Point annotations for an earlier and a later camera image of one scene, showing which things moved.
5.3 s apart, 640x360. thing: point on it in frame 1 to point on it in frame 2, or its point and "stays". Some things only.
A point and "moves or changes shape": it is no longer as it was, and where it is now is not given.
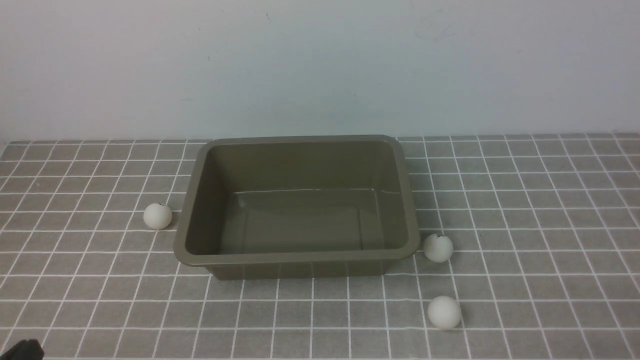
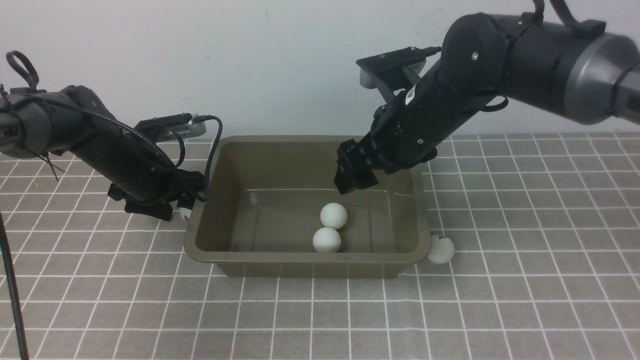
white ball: x=157 y=216 moves or changes shape
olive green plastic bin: x=297 y=207 stays
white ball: x=444 y=311 to x=333 y=215
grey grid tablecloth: x=545 y=229 stays
